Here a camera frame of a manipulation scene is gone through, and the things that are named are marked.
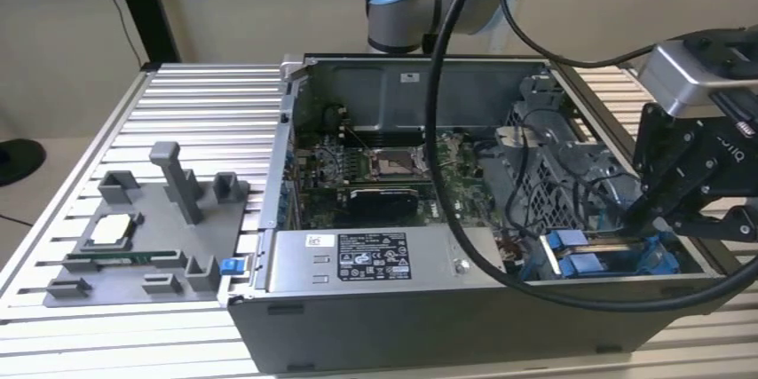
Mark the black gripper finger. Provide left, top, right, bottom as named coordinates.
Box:
left=660, top=200, right=758, bottom=243
left=619, top=102, right=712, bottom=239

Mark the black disk wire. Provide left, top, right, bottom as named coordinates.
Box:
left=564, top=168, right=644, bottom=232

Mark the blue disk wire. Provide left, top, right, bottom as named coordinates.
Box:
left=595, top=192, right=632, bottom=233

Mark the hard disk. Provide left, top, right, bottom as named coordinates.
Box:
left=547, top=228, right=664, bottom=256
left=562, top=254, right=679, bottom=277

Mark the grey metal disk bay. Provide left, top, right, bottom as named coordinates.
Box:
left=479, top=99, right=682, bottom=276

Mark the green motherboard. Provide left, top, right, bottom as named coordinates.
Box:
left=292, top=128, right=496, bottom=229

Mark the CPU socket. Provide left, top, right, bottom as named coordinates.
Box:
left=367, top=146, right=428, bottom=176

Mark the dark grey PC case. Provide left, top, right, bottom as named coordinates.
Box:
left=227, top=52, right=751, bottom=375

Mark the silver power supply unit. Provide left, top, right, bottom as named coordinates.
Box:
left=264, top=226, right=511, bottom=294

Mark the grey parts rack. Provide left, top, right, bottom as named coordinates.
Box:
left=44, top=141, right=253, bottom=308

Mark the green RAM stick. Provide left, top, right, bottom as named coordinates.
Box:
left=65, top=250, right=178, bottom=263

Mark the silver CPU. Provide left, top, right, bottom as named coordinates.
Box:
left=88, top=214, right=134, bottom=246

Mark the black round stand base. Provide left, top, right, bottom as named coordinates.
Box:
left=0, top=138, right=48, bottom=187

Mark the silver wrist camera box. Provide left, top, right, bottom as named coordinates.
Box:
left=636, top=28, right=758, bottom=119

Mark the black case wire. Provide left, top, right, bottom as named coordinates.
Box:
left=505, top=107, right=555, bottom=238

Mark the thin black camera cable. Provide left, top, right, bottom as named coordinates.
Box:
left=499, top=0, right=662, bottom=67

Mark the thick black cable hose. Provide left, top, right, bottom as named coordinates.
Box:
left=424, top=0, right=758, bottom=312

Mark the black frame post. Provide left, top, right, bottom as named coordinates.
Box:
left=105, top=0, right=183, bottom=70

